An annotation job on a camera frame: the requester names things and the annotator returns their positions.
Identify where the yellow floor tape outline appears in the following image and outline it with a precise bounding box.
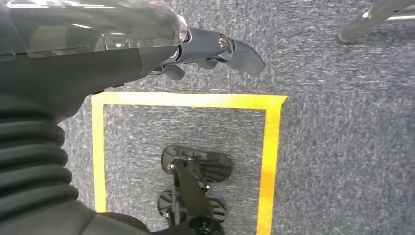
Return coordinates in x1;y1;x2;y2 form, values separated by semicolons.
91;91;288;235

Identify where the black robot right foot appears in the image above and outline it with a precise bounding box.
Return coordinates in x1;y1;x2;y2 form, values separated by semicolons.
157;189;227;224

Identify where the stainless steel workbench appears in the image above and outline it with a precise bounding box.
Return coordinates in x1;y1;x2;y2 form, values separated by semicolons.
337;0;415;45

